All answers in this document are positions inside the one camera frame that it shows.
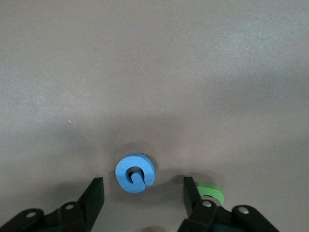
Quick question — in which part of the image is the green foam letter N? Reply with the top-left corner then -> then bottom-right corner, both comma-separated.
195,182 -> 225,206

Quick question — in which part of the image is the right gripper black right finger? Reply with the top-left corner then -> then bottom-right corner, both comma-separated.
178,176 -> 281,232

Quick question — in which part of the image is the blue foam letter G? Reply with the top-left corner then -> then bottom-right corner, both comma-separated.
115,152 -> 155,194

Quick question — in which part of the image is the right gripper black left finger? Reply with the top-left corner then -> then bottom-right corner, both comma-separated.
0,177 -> 105,232

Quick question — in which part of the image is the brown table cover mat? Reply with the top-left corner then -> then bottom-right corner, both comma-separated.
0,0 -> 309,232

